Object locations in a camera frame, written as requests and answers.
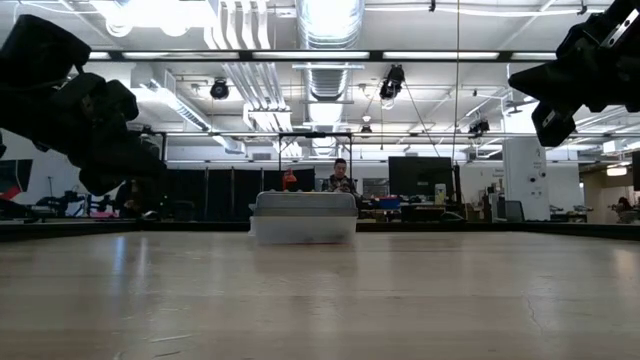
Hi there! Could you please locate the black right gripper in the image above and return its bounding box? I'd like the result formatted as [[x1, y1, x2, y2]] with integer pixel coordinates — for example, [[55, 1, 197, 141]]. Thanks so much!
[[507, 0, 640, 148]]

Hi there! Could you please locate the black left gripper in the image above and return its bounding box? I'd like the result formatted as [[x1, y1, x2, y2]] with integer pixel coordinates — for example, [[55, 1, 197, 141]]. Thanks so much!
[[29, 78, 169, 198]]

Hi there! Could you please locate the grey translucent box lid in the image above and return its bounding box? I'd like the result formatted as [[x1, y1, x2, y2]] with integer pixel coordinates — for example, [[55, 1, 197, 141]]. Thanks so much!
[[253, 190, 359, 218]]

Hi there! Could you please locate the clear plastic supply box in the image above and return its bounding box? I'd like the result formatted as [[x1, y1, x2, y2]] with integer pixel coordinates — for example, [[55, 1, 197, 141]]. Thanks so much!
[[249, 214, 359, 246]]

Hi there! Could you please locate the white square pillar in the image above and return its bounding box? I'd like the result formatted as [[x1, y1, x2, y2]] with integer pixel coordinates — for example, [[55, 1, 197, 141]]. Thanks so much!
[[501, 136, 552, 222]]

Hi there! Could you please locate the black curtain partition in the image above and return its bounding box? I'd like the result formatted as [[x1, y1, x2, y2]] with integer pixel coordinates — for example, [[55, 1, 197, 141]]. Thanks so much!
[[163, 167, 317, 222]]

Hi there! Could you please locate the black monitor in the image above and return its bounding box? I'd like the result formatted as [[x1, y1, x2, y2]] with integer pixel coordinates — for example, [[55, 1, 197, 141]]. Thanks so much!
[[387, 155, 455, 200]]

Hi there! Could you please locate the orange background object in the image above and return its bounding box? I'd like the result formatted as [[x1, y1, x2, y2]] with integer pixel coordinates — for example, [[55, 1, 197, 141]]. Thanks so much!
[[281, 167, 299, 193]]

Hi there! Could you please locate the black overhead rig beam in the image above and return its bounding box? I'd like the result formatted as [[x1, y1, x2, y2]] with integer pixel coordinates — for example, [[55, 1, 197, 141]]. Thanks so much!
[[87, 48, 559, 63]]

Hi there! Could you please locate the blue storage bin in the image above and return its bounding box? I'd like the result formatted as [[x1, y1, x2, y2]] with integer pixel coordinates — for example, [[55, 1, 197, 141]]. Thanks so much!
[[369, 196, 402, 211]]

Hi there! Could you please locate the thin hanging cable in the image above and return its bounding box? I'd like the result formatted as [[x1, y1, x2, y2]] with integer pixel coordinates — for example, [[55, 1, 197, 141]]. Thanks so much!
[[451, 0, 461, 162]]

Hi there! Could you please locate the dark wall monitor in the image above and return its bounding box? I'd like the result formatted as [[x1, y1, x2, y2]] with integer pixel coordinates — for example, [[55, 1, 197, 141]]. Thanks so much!
[[0, 158, 34, 202]]

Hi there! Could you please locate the black aluminium table frame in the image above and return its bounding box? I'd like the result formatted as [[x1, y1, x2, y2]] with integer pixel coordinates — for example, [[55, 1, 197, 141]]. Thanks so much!
[[0, 218, 640, 243]]

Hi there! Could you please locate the silver ventilation duct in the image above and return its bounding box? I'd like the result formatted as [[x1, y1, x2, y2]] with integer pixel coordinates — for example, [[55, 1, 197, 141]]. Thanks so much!
[[294, 0, 367, 101]]

